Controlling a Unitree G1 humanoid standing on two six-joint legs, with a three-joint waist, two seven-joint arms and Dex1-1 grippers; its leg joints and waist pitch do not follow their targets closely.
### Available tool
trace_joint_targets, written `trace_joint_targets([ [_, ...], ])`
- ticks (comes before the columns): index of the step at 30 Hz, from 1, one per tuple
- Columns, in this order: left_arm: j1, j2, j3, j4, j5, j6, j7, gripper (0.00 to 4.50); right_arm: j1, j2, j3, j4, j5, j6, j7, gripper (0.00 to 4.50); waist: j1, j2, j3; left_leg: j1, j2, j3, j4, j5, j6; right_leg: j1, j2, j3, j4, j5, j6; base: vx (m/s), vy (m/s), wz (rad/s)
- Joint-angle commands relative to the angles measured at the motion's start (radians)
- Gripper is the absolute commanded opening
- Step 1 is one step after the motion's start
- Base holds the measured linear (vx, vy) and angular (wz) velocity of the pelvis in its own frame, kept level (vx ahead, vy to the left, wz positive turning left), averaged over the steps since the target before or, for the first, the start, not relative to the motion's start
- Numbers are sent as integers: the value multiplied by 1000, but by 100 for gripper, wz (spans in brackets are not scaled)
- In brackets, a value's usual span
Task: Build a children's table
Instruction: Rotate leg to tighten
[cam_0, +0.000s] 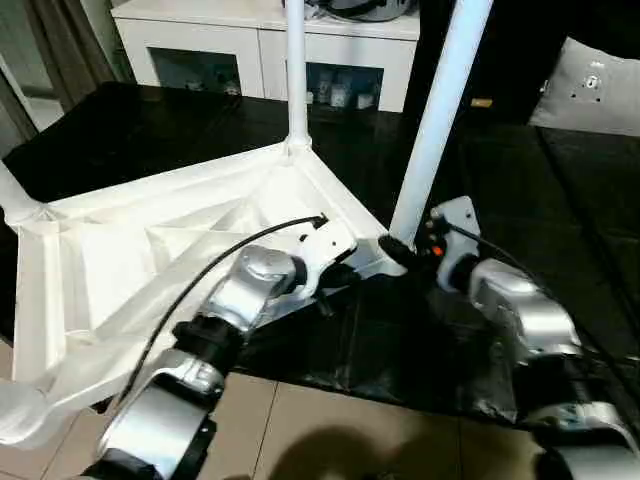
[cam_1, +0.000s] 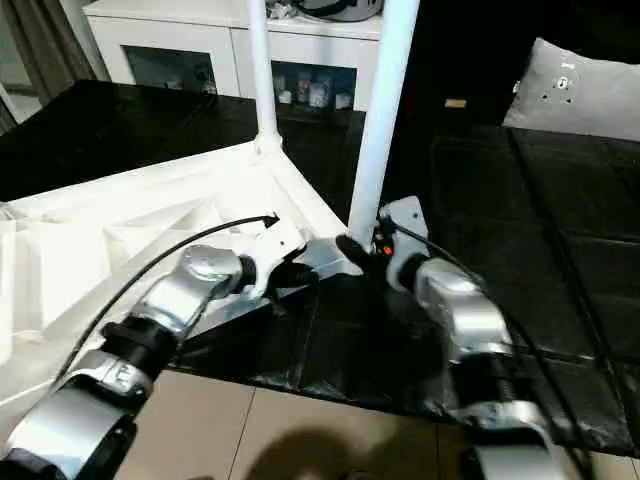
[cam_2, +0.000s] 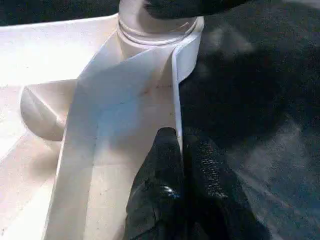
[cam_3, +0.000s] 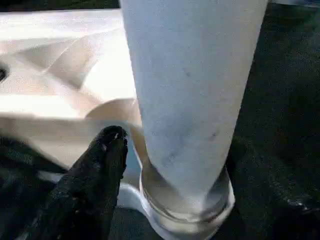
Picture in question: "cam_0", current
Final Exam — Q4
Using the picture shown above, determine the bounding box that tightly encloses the grey carry case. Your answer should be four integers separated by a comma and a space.
310, 0, 421, 23

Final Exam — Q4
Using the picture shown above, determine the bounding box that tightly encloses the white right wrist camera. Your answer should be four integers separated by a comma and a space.
428, 196, 481, 251

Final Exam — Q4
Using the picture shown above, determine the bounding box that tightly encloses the light grey cushion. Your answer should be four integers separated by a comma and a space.
530, 38, 640, 136

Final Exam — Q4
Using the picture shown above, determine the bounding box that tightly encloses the white plastic table leg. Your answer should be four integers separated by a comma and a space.
285, 0, 313, 156
388, 0, 494, 246
0, 380, 51, 449
0, 160, 49, 226

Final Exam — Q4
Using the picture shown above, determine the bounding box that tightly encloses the black table mat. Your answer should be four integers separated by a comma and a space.
0, 82, 640, 421

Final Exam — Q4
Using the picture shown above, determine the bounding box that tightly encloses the grey curtain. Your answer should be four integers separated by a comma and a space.
0, 0, 131, 131

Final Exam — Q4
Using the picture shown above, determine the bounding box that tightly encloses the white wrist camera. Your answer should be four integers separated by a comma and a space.
290, 218, 359, 296
428, 196, 481, 251

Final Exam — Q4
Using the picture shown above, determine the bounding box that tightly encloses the white glass-door cabinet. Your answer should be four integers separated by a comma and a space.
112, 0, 421, 113

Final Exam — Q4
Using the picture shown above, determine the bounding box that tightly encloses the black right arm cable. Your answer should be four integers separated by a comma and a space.
445, 225, 640, 381

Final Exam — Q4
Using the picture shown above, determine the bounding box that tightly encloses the black tall cabinet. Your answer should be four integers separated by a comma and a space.
410, 0, 640, 126

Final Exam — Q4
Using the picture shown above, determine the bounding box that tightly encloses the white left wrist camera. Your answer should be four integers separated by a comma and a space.
290, 218, 359, 296

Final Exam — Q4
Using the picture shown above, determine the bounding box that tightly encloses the white plastic table top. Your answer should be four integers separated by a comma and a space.
0, 140, 411, 449

